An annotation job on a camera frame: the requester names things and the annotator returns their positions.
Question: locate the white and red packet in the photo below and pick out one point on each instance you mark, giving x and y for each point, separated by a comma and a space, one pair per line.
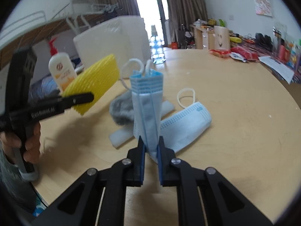
236, 57

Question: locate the white wall switch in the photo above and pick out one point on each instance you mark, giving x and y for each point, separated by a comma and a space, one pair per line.
232, 17

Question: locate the person's left forearm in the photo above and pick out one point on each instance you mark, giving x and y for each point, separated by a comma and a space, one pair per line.
9, 181

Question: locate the white lotion pump bottle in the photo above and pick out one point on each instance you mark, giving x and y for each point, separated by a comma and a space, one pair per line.
61, 70

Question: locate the yellow foam net sleeve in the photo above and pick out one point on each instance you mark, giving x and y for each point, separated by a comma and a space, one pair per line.
94, 80

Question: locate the black headphones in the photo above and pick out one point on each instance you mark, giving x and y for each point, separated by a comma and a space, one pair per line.
263, 39

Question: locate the orange jug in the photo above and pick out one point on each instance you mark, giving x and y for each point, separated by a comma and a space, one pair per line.
174, 45

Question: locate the person's left hand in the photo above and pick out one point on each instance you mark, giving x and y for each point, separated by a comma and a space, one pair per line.
34, 141

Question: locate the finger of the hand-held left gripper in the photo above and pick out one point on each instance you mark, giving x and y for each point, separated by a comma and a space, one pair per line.
77, 98

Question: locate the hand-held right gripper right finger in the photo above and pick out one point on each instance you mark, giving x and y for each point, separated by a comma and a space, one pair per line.
160, 167

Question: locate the glass balcony door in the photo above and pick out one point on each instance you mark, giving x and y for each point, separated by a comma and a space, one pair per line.
152, 7

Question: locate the clear blue sanitizer bottle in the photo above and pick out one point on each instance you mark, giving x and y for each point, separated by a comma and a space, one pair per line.
157, 49

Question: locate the white pot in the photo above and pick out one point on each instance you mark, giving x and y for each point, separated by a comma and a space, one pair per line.
199, 22

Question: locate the red bottle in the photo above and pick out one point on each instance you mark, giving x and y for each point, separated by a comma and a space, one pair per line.
283, 52

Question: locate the metal bunk bed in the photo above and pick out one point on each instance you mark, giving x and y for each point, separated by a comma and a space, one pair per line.
47, 28
77, 0

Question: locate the blue face mask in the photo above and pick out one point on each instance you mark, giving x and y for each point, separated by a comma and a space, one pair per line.
185, 124
145, 113

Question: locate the printed paper sheet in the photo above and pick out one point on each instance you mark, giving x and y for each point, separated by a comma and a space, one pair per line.
277, 67

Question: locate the small red snack packet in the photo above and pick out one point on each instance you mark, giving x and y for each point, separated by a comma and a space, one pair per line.
219, 53

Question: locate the gray fluffy pouch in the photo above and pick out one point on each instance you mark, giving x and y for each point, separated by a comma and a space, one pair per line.
121, 110

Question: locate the black trolley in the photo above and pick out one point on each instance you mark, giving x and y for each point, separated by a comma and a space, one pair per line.
184, 36

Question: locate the wooden desk with drawers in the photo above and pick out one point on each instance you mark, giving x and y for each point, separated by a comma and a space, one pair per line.
202, 38

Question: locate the large red snack packet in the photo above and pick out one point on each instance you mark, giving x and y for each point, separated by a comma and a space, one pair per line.
247, 54

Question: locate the blue patterned quilt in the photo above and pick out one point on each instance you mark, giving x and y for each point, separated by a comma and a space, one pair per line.
47, 84

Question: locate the green bag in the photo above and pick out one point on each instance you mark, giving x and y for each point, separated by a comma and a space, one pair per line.
222, 23

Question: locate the steel thermos bottle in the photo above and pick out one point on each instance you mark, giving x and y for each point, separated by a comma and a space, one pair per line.
277, 40

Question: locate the white foam box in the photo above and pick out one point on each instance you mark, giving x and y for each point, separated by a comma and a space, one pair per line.
112, 37

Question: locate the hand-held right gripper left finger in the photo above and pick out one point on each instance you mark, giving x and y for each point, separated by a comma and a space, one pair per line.
141, 164

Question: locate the pink cartoon wall poster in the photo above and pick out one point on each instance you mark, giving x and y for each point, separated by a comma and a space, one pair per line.
263, 3

